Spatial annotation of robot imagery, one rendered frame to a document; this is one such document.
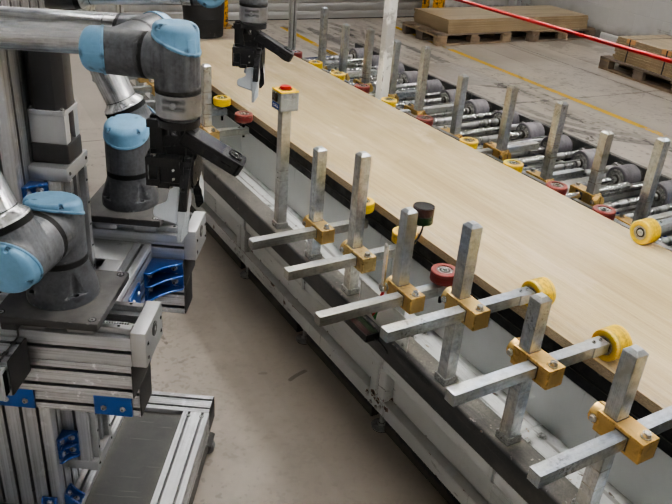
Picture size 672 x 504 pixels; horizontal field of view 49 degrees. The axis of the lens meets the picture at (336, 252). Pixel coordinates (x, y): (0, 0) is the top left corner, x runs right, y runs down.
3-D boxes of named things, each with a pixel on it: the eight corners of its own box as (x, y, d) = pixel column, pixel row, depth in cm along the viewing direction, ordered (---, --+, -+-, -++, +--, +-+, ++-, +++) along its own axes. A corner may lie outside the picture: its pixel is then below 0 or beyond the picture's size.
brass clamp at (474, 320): (470, 332, 179) (473, 315, 177) (437, 305, 189) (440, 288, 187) (489, 326, 182) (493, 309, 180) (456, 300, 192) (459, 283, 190)
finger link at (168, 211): (152, 240, 125) (159, 187, 126) (186, 243, 125) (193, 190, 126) (147, 237, 122) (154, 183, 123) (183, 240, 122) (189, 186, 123)
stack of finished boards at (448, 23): (587, 28, 1018) (589, 15, 1010) (447, 34, 907) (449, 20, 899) (548, 17, 1076) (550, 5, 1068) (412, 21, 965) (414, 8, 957)
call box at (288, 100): (280, 114, 248) (280, 92, 245) (271, 108, 254) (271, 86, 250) (298, 113, 252) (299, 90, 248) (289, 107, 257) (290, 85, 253)
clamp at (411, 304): (408, 315, 203) (411, 299, 201) (382, 291, 213) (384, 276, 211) (425, 310, 206) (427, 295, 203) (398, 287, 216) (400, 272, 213)
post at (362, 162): (348, 296, 233) (361, 154, 211) (342, 291, 236) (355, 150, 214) (357, 294, 235) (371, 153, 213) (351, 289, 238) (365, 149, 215)
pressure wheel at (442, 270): (437, 311, 210) (442, 277, 205) (420, 298, 216) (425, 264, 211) (458, 305, 214) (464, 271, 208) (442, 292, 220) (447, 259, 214)
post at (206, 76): (204, 171, 329) (203, 65, 307) (202, 169, 332) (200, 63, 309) (212, 170, 331) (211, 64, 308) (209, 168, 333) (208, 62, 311)
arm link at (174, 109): (205, 87, 124) (195, 100, 116) (205, 113, 126) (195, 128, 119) (161, 83, 124) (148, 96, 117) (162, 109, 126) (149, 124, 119)
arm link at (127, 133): (101, 175, 193) (97, 126, 187) (111, 157, 205) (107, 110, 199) (147, 177, 195) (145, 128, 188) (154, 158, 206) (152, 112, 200)
